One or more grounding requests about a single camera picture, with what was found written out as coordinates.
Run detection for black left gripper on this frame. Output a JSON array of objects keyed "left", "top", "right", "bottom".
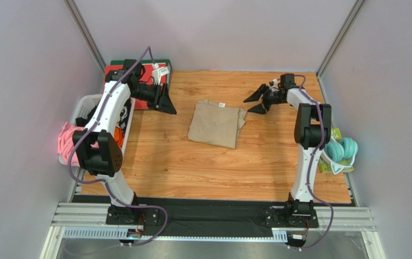
[{"left": 130, "top": 81, "right": 177, "bottom": 115}]

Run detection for beige t-shirt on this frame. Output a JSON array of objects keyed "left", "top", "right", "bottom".
[{"left": 187, "top": 99, "right": 247, "bottom": 149}]

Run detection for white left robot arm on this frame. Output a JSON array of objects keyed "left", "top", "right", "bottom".
[{"left": 72, "top": 59, "right": 177, "bottom": 225}]

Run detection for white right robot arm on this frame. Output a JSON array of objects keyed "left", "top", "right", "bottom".
[{"left": 244, "top": 73, "right": 332, "bottom": 227}]

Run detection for green folder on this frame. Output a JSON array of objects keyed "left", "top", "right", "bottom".
[{"left": 104, "top": 59, "right": 172, "bottom": 99}]

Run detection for black floral t-shirt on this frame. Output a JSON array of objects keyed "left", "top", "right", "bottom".
[{"left": 75, "top": 99, "right": 132, "bottom": 130}]

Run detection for orange t-shirt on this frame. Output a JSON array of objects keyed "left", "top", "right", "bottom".
[{"left": 113, "top": 127, "right": 124, "bottom": 148}]

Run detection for green book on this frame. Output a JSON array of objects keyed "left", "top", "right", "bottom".
[{"left": 317, "top": 128, "right": 355, "bottom": 174}]

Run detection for white laundry basket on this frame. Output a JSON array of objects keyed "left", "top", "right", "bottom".
[{"left": 57, "top": 94, "right": 136, "bottom": 165}]

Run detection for teal cat-ear headphones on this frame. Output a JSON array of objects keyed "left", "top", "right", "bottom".
[{"left": 322, "top": 137, "right": 359, "bottom": 175}]

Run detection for pink t-shirt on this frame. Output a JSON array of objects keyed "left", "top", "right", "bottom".
[{"left": 57, "top": 122, "right": 84, "bottom": 165}]

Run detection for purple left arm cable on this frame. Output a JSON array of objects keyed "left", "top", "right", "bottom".
[{"left": 66, "top": 45, "right": 168, "bottom": 247}]

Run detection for aluminium frame rail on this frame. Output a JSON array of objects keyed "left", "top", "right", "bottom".
[{"left": 40, "top": 197, "right": 385, "bottom": 258}]

